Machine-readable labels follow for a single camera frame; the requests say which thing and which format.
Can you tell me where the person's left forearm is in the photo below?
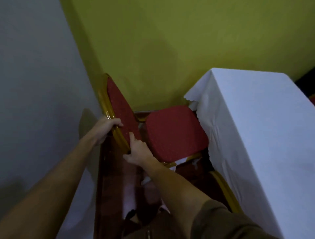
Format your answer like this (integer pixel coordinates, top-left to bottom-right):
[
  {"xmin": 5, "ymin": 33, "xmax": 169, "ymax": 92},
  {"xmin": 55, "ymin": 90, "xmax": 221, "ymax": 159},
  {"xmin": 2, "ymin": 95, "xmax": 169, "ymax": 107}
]
[{"xmin": 0, "ymin": 134, "xmax": 103, "ymax": 239}]

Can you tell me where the person's right hand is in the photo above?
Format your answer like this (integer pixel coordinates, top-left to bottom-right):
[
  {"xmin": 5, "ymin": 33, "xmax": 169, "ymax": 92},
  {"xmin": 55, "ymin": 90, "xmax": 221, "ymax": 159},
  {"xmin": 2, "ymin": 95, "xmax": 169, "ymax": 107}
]
[{"xmin": 122, "ymin": 132, "xmax": 154, "ymax": 166}]

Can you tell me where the person's olive shirt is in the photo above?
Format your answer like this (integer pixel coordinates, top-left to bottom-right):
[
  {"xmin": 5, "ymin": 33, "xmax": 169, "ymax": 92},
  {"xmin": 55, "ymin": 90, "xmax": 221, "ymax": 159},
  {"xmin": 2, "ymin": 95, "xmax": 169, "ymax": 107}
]
[{"xmin": 123, "ymin": 199, "xmax": 280, "ymax": 239}]

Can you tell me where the red padded gold-frame chair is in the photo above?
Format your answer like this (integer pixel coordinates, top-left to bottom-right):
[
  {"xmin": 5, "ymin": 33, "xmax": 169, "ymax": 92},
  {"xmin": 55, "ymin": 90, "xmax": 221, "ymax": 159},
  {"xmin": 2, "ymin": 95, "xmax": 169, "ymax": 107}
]
[
  {"xmin": 209, "ymin": 170, "xmax": 243, "ymax": 213},
  {"xmin": 97, "ymin": 73, "xmax": 210, "ymax": 170}
]

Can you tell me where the person's left hand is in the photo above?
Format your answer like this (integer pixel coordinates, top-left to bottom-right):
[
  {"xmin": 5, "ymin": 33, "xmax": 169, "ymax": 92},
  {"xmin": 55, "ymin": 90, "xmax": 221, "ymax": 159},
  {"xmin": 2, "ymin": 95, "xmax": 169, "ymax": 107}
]
[{"xmin": 89, "ymin": 118, "xmax": 124, "ymax": 146}]

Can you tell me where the white tablecloth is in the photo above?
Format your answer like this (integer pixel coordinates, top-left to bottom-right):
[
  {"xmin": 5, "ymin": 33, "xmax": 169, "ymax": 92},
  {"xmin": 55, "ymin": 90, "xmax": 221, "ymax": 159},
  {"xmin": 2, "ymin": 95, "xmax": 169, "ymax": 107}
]
[{"xmin": 184, "ymin": 68, "xmax": 315, "ymax": 239}]

